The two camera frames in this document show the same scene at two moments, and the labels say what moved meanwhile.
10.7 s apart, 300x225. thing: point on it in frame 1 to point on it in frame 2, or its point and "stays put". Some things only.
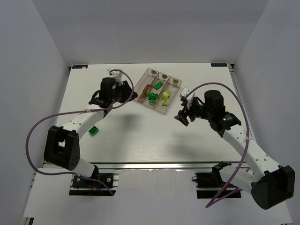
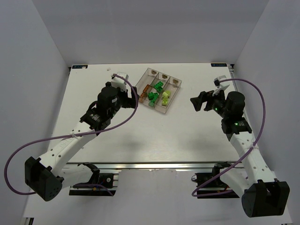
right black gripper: (187, 112) to (207, 102)
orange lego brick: (140, 99) stays put
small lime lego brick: (165, 101) stays put
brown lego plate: (146, 88) stays put
